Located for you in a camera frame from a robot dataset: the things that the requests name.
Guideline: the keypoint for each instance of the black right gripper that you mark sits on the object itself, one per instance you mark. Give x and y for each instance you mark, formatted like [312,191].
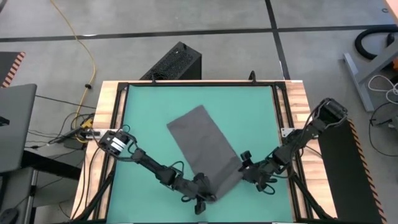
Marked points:
[259,174]

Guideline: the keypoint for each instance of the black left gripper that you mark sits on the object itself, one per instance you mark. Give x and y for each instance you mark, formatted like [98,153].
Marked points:
[205,191]

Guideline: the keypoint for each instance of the grey terry towel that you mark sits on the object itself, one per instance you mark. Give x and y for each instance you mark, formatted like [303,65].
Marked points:
[205,146]

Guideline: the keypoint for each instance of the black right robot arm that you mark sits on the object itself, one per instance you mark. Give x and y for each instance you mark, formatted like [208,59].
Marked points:
[311,132]

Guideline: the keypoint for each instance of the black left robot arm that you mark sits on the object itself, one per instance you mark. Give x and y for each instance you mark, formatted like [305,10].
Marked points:
[149,161]

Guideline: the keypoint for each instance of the large black striped floor mat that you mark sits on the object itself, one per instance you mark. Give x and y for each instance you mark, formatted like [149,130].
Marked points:
[342,180]

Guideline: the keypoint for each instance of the black table clamp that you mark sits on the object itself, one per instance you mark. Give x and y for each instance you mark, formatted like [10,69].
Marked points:
[252,77]
[153,79]

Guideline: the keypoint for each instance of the teal table mat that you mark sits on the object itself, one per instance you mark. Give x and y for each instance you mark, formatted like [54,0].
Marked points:
[149,102]

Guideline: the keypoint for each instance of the black computer tower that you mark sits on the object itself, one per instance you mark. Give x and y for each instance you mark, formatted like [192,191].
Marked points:
[177,62]

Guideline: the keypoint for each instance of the grey metal desk leg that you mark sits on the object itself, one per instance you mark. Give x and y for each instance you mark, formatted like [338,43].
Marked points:
[358,82]

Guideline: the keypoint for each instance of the black power strip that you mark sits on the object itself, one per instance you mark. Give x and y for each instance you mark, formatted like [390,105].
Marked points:
[73,133]

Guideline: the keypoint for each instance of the small black striped floor mat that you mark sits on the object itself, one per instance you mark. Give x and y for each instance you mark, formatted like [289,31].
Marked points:
[7,65]

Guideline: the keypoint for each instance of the black table frame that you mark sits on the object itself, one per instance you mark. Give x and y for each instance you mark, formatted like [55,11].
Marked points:
[202,84]

